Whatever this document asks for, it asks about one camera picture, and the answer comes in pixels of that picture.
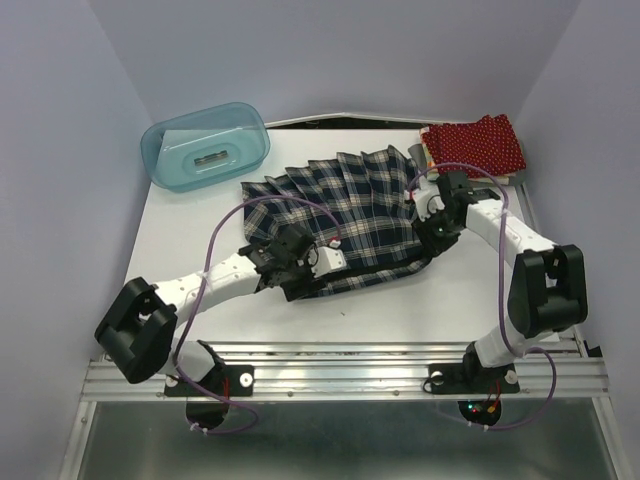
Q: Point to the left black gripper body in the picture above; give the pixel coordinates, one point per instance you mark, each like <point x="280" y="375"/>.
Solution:
<point x="300" y="272"/>

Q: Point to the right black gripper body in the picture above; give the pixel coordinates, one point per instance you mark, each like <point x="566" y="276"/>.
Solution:
<point x="437" y="232"/>

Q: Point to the navy plaid skirt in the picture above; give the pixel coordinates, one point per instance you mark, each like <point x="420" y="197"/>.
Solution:
<point x="361" y="198"/>

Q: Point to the red polka dot skirt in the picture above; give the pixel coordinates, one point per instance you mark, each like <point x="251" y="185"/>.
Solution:
<point x="489" y="143"/>

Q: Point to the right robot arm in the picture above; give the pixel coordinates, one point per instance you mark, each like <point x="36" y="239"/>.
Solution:
<point x="541" y="284"/>

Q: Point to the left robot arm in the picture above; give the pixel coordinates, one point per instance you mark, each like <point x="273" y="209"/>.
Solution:
<point x="138" y="330"/>

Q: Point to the teal plastic basket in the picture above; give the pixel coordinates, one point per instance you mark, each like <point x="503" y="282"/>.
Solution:
<point x="206" y="147"/>

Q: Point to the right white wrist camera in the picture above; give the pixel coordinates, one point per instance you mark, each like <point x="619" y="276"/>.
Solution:
<point x="426" y="198"/>

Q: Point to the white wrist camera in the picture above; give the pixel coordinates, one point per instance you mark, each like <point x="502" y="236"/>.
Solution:
<point x="326" y="260"/>
<point x="426" y="198"/>

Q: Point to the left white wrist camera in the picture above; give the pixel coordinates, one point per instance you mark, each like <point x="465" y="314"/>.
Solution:
<point x="326" y="260"/>

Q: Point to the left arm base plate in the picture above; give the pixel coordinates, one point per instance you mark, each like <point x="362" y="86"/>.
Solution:
<point x="228" y="381"/>

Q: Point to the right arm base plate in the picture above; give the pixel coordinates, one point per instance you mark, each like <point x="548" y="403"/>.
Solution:
<point x="453" y="379"/>

